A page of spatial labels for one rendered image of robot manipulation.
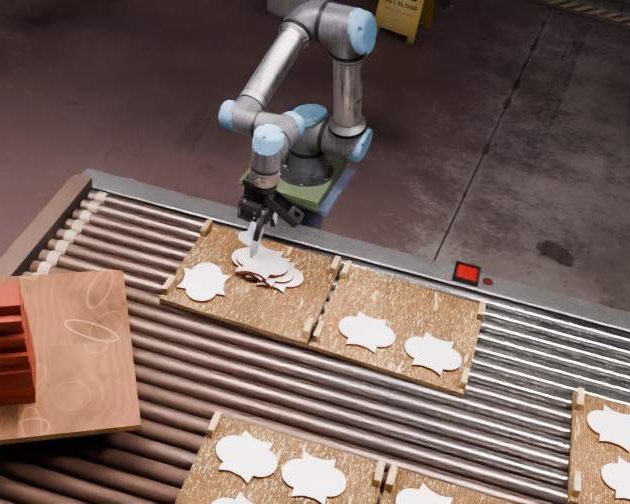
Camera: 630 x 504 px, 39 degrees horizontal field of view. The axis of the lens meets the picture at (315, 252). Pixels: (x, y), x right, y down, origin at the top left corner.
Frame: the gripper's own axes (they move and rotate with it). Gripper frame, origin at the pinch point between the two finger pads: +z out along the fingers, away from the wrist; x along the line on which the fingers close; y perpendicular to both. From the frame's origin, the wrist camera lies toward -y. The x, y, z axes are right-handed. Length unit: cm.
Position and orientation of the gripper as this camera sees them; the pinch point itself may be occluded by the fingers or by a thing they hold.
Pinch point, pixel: (264, 243)
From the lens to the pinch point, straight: 240.6
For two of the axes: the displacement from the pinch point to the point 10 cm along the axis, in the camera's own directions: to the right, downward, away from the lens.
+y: -9.3, -3.1, 1.9
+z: -1.3, 7.6, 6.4
